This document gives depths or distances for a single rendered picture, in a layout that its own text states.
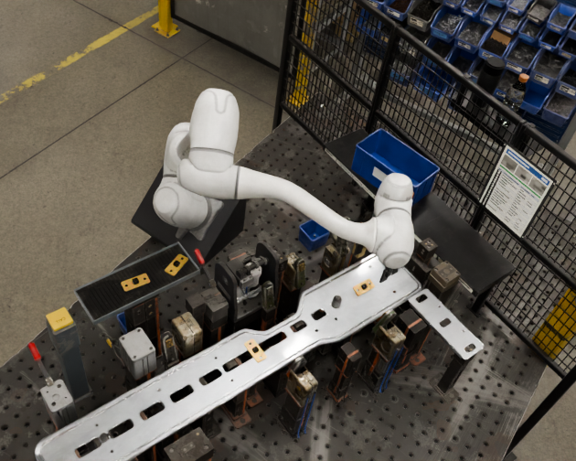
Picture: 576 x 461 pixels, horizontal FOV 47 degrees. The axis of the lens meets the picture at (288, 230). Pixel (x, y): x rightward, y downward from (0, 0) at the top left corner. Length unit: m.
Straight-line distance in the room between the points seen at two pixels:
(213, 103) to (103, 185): 2.14
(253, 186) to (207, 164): 0.15
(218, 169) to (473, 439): 1.33
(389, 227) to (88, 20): 3.88
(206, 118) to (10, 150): 2.51
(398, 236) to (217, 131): 0.60
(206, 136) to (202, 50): 3.14
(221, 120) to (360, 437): 1.20
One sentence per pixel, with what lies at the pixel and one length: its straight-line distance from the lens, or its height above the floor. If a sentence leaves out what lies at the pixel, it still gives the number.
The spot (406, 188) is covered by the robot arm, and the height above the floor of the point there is 1.55.
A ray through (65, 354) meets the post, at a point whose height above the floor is 1.01.
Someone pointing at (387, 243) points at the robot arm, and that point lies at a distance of 1.87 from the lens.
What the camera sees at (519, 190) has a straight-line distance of 2.45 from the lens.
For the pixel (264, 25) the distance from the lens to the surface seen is 4.61.
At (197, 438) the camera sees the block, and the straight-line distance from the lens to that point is 2.02.
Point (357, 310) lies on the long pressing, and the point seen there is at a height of 1.00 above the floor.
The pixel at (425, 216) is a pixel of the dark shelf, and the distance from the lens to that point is 2.64.
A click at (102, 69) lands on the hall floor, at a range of 4.90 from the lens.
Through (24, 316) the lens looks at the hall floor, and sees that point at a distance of 3.54.
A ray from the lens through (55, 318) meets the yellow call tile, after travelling 2.10.
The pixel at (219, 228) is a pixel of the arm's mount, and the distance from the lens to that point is 2.70.
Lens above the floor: 2.89
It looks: 49 degrees down
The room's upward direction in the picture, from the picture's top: 10 degrees clockwise
